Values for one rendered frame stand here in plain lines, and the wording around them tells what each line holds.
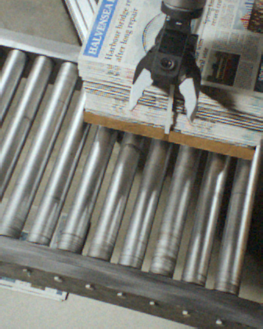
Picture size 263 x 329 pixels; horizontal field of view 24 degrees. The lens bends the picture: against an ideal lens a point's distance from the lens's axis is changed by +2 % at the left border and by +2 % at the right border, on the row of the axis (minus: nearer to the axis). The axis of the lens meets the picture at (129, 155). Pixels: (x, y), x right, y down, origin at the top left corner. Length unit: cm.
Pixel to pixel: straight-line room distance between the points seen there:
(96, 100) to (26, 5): 143
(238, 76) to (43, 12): 158
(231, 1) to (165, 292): 58
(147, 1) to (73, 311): 111
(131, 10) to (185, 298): 57
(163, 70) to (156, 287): 44
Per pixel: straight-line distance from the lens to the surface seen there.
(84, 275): 122
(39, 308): 204
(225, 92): 114
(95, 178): 130
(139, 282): 121
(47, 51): 148
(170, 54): 100
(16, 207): 129
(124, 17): 123
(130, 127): 131
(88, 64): 118
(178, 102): 120
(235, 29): 123
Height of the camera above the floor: 196
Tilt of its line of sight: 62 degrees down
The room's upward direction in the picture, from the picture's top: straight up
